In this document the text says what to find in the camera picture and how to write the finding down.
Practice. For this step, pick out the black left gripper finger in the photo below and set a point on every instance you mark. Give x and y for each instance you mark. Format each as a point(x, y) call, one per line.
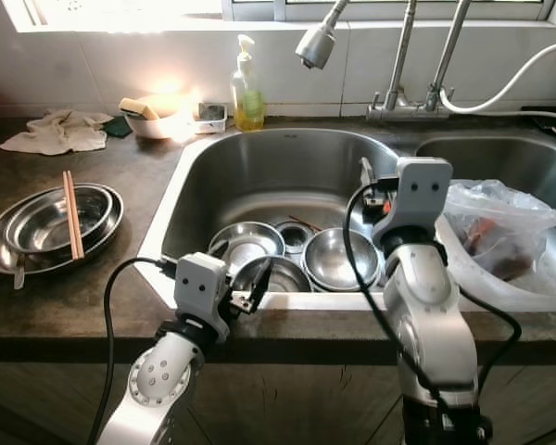
point(262, 280)

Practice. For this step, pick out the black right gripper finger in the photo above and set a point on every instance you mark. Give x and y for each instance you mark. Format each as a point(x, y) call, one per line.
point(366, 171)

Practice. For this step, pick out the shallow steel dish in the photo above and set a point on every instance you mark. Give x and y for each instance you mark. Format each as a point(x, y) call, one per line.
point(46, 227)

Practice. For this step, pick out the steel bowl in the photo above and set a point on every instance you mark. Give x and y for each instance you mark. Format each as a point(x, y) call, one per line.
point(338, 260)
point(246, 243)
point(287, 276)

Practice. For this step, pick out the steel sink drain strainer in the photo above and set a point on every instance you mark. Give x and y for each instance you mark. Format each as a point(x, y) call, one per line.
point(292, 236)

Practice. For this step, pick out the steel twin pipe faucet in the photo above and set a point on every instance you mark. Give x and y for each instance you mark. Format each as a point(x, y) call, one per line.
point(398, 111)

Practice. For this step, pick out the thin dark stick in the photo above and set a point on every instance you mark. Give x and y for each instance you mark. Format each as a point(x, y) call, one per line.
point(304, 222)

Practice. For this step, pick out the stainless steel double sink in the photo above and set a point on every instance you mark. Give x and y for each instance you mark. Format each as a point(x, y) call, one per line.
point(278, 167)

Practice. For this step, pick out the clear plastic bag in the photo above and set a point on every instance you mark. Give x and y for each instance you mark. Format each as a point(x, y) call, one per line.
point(500, 222)

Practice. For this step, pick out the wooden base cabinet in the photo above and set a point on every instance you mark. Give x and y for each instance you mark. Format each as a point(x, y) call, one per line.
point(315, 408)

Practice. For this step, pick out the steel spray head faucet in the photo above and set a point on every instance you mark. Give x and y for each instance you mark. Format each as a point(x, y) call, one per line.
point(315, 44)

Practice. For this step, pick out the yellow dish soap pump bottle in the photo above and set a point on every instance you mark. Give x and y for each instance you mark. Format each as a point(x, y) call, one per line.
point(247, 102)

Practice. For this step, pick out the white plastic tub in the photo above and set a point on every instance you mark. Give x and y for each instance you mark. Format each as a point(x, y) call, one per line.
point(500, 295)

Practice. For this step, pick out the small white scrubber tray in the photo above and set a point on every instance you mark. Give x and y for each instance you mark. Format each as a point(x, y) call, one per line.
point(209, 116)

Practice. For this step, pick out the oval steel plate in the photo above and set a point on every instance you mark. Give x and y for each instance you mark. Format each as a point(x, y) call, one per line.
point(0, 258)

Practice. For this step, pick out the white bowl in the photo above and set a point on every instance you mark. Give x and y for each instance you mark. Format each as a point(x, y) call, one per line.
point(162, 125)

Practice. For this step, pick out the steel spoon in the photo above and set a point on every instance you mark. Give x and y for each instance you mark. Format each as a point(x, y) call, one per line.
point(20, 273)

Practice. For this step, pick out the green scouring pad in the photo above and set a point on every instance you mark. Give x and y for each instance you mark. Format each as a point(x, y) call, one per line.
point(116, 127)

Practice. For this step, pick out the yellow sponge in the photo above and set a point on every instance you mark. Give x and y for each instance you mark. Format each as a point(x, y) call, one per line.
point(137, 108)

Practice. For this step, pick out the crumpled white cloth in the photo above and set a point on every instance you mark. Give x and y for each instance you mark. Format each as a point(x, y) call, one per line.
point(56, 134)

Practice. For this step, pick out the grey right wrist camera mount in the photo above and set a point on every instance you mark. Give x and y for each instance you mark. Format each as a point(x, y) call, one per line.
point(422, 190)

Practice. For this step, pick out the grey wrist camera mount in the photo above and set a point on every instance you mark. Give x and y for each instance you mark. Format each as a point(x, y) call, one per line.
point(422, 190)
point(199, 283)

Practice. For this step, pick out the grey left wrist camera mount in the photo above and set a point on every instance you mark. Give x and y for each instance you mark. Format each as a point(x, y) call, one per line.
point(199, 283)

